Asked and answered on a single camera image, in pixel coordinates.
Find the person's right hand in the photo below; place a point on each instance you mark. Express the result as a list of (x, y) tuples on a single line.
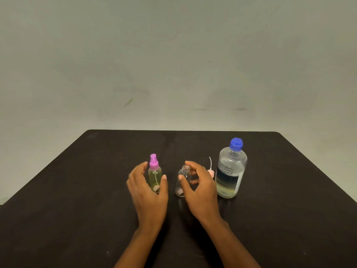
[(203, 198)]

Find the person's left hand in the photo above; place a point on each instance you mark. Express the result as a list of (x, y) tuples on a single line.
[(147, 200)]

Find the person's left thumb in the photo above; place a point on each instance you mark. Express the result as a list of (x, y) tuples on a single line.
[(164, 186)]

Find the person's right thumb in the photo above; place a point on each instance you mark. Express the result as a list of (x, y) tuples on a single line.
[(183, 185)]

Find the small clear bottle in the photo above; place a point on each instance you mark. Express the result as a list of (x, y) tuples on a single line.
[(181, 192)]

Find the person's left forearm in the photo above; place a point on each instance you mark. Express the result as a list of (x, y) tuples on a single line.
[(139, 248)]

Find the person's right forearm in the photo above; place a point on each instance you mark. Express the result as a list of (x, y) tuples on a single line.
[(231, 248)]

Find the pink-capped spray bottle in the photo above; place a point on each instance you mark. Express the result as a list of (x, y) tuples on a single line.
[(154, 175)]

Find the pink spray cap with tube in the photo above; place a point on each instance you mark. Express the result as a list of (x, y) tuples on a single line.
[(211, 173)]

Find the large clear blue-capped bottle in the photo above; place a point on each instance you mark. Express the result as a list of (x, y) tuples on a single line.
[(230, 170)]

